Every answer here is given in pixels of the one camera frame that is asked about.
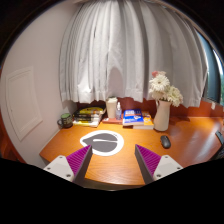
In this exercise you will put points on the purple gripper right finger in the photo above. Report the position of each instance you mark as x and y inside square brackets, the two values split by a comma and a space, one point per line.
[154, 167]

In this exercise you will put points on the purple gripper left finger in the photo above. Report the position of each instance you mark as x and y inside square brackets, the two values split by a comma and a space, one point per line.
[72, 167]

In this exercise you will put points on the black computer mouse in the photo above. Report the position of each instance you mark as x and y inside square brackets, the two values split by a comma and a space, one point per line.
[165, 142]

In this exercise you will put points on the round white grey mouse pad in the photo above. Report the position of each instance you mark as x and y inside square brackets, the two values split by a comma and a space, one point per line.
[103, 142]

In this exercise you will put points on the orange book under blue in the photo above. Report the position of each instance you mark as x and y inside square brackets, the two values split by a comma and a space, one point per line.
[147, 124]

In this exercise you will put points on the white ceramic vase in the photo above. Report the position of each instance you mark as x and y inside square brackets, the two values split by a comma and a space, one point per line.
[161, 119]

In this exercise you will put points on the dark green mug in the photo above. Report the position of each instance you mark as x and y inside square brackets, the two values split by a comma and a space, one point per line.
[65, 121]

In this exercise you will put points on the white bottom book of stack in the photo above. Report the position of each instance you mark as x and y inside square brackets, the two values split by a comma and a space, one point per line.
[86, 123]

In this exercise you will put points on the red flat book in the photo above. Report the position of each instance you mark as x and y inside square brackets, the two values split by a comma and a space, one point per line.
[112, 121]

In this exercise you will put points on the yellow black top book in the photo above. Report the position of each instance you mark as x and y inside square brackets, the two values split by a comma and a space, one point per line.
[89, 112]

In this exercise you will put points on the clear sanitizer bottle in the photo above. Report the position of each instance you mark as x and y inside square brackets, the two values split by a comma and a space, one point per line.
[118, 111]

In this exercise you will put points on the white cup with lid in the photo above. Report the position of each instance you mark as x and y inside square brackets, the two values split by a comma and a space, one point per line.
[111, 104]

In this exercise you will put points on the white and pink flowers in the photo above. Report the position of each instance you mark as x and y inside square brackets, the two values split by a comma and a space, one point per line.
[160, 89]

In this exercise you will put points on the white pleated curtain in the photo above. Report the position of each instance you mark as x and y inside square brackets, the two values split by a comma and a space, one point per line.
[112, 47]

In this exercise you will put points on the dark window frame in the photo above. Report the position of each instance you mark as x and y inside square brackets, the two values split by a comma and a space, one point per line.
[214, 89]

